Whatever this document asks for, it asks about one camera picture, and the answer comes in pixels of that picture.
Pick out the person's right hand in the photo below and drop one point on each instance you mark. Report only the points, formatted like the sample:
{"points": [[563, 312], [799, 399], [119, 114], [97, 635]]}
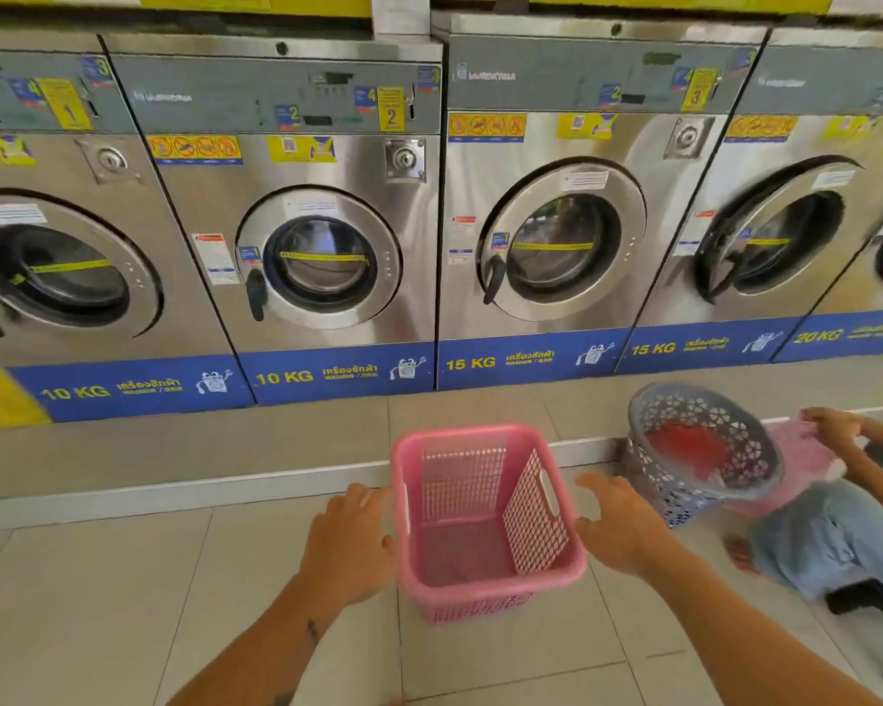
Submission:
{"points": [[625, 533]]}

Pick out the grey round laundry basket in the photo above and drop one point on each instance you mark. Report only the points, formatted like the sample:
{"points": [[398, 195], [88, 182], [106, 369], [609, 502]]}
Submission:
{"points": [[750, 448]]}

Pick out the pink rectangular laundry basket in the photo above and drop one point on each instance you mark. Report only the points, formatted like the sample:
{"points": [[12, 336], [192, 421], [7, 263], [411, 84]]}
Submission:
{"points": [[478, 551]]}

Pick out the red cloth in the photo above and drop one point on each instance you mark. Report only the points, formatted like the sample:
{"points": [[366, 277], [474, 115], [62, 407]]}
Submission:
{"points": [[688, 449]]}

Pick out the person's left forearm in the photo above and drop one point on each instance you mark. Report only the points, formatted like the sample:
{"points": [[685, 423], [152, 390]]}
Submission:
{"points": [[265, 654]]}

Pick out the person's right thumb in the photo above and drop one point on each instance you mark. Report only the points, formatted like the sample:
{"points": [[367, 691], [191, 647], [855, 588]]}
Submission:
{"points": [[586, 535]]}

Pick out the yellow upper machine row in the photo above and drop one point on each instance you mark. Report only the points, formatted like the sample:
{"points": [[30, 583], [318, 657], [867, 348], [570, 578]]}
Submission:
{"points": [[206, 1]]}

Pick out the white paper notice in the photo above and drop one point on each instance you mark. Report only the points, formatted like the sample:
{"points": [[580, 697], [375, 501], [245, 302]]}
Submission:
{"points": [[400, 13]]}

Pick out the another person's forearm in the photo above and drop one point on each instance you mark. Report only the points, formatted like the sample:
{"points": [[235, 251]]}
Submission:
{"points": [[879, 477]]}

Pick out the person's right forearm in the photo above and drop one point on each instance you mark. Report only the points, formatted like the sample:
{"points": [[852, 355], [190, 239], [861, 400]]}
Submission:
{"points": [[750, 639]]}

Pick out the steel washing machine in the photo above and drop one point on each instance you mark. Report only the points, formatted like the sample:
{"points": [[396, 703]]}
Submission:
{"points": [[706, 308], [853, 294], [405, 301], [471, 183], [154, 286]]}

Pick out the steel coin box lock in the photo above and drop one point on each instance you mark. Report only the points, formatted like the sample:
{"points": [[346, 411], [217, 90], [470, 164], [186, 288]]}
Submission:
{"points": [[405, 159], [688, 137], [110, 160]]}

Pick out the person's left thumb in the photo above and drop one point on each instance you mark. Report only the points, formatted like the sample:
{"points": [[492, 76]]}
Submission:
{"points": [[390, 551]]}

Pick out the pink cloth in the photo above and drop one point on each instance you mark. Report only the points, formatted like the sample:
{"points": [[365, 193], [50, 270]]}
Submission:
{"points": [[806, 463]]}

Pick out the person's left hand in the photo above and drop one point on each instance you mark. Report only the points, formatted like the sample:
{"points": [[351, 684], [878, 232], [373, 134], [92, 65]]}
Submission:
{"points": [[342, 555]]}

